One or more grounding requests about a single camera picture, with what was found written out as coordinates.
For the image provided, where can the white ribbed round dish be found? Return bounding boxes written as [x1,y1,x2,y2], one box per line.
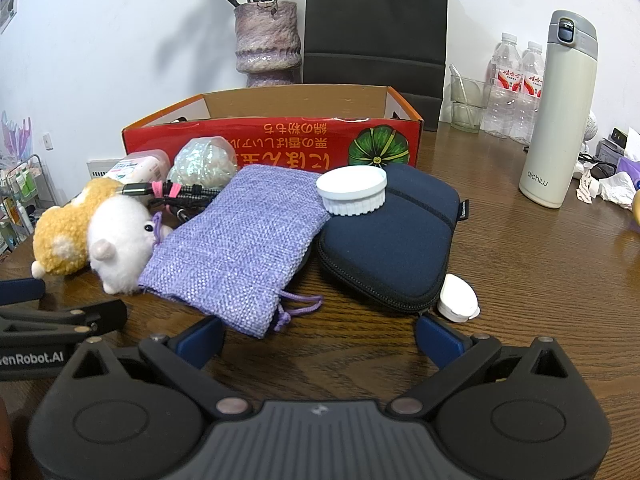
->
[316,166,389,217]

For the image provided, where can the white thermos flask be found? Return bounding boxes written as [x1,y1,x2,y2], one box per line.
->
[518,9,599,210]

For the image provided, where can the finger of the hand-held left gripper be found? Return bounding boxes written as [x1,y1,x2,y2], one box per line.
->
[0,279,46,307]
[0,300,127,346]

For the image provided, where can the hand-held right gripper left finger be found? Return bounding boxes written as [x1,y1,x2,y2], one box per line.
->
[70,316,253,418]

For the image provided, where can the metal wire shelf rack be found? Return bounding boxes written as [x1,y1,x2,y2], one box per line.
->
[0,155,56,261]

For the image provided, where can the clear water bottle red label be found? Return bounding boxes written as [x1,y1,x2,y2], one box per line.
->
[482,32,523,138]
[510,41,545,145]

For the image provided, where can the orange white plush toy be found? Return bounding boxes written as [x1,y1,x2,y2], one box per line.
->
[31,177,173,295]

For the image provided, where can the red orange cardboard box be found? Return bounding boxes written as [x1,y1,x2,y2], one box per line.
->
[121,85,425,173]

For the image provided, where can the purple burlap drawstring pouch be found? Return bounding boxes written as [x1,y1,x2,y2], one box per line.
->
[137,164,332,341]

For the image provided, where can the purple tissue box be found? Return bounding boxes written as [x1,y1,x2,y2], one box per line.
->
[617,127,640,186]

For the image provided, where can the crumpled white tissue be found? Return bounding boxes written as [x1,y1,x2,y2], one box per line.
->
[575,170,638,211]

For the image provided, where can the iridescent plastic bag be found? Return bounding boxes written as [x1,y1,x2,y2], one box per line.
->
[167,136,238,191]

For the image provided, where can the purple ceramic vase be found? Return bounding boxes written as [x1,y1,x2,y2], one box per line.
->
[234,1,304,88]

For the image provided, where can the dark power adapter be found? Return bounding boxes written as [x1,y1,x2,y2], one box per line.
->
[597,127,628,161]

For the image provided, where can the white wet wipes pack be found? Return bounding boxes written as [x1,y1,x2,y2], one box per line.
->
[102,150,171,186]

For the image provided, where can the small white fan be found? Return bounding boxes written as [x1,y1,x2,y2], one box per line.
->
[582,110,601,153]

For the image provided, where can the black paper bag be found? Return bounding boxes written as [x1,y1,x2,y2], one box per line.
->
[302,0,449,126]

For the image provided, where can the white ribbed panel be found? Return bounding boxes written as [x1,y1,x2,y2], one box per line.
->
[87,159,123,181]

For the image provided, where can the navy zip case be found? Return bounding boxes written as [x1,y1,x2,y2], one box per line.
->
[316,162,471,317]

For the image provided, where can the translucent purple plastic item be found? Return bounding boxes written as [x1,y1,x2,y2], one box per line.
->
[0,110,33,161]

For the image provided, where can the clear drinking glass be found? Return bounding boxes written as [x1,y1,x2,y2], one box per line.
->
[450,101,487,134]
[450,74,488,108]

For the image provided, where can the black cable bundle pink ties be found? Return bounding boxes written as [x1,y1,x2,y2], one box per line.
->
[116,180,223,223]

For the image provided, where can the white round case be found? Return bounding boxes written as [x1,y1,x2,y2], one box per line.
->
[436,273,482,322]

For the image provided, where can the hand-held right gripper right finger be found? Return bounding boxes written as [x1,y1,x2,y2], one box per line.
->
[387,314,571,418]

